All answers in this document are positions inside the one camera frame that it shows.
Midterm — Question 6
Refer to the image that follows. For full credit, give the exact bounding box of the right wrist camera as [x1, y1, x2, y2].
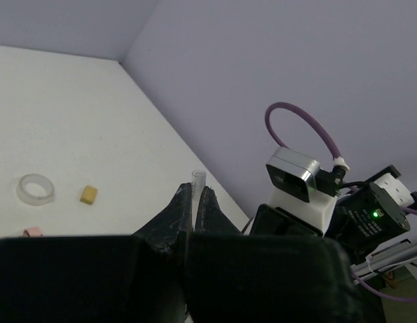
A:
[266, 147, 339, 235]

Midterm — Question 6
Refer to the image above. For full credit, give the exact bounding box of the yellow eraser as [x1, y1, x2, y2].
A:
[79, 185, 98, 205]

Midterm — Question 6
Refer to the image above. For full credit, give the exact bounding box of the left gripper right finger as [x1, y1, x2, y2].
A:
[186, 186, 386, 323]

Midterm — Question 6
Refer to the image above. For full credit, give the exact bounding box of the pink white mini stapler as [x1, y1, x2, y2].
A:
[22, 226, 43, 238]

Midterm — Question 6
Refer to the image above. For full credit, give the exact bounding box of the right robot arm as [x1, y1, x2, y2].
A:
[247, 165, 417, 280]

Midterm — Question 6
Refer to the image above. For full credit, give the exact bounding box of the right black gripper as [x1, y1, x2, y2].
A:
[250, 204, 323, 237]

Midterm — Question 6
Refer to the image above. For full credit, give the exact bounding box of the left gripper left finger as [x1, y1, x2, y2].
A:
[0, 183, 192, 322]

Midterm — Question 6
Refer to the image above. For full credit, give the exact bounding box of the clear tape roll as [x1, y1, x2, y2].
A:
[16, 174, 55, 207]

